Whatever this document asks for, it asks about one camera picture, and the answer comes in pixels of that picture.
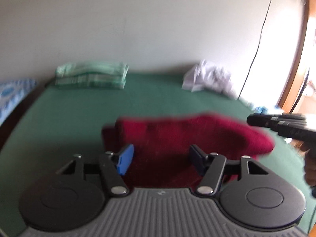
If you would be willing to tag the person's right hand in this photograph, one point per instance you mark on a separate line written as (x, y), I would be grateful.
(311, 167)

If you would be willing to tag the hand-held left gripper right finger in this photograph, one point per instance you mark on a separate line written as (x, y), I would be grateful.
(197, 158)

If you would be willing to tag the folded green striped garment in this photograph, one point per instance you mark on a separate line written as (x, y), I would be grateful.
(91, 75)

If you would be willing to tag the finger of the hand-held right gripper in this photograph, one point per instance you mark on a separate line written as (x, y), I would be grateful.
(261, 120)

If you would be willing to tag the blue patterned cloth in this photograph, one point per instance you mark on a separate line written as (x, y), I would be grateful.
(12, 96)

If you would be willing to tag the wooden door frame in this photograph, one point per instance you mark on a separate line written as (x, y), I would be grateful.
(296, 61)

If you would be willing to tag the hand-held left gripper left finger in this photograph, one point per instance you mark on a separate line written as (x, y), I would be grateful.
(127, 159)

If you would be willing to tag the dark red knit sweater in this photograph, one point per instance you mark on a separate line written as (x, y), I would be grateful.
(185, 138)

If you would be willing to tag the crumpled white garment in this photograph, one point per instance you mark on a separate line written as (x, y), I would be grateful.
(207, 79)

